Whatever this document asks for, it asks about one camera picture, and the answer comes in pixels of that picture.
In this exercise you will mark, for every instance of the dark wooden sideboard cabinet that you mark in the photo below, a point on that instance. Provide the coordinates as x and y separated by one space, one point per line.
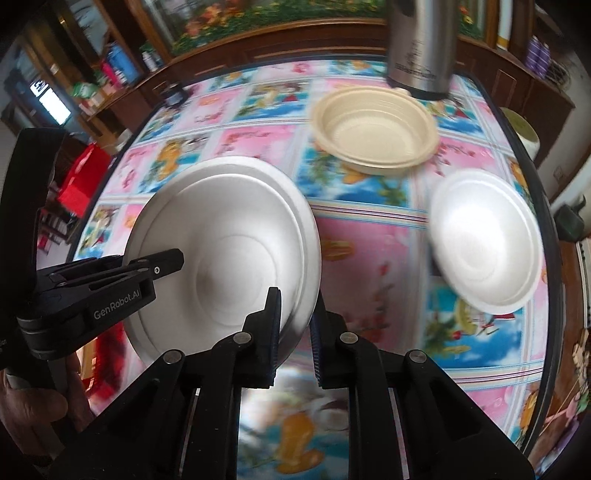
503 76

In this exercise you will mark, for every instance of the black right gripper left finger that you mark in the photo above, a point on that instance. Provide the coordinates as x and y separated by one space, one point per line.
247 359

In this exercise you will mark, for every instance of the stainless steel thermos kettle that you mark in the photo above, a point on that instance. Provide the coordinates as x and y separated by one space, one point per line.
422 43

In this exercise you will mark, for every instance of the beige plastic bowl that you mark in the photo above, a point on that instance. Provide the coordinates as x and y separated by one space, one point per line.
375 130

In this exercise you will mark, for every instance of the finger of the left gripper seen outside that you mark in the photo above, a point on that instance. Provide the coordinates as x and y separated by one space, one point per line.
154 266

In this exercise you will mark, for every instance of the small black jar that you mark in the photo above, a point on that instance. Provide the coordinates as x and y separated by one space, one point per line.
174 95

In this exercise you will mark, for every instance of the white foam bowl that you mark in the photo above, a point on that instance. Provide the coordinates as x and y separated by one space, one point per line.
486 241
242 227

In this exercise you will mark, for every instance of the person's left hand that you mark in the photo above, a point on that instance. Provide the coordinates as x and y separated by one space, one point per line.
28 413

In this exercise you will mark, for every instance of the colourful patterned tablecloth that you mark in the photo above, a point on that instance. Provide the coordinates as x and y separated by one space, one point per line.
377 269

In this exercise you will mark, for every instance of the red paper gift bag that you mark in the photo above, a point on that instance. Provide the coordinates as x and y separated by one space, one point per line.
83 179

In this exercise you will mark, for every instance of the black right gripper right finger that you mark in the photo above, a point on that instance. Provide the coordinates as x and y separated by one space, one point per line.
345 360

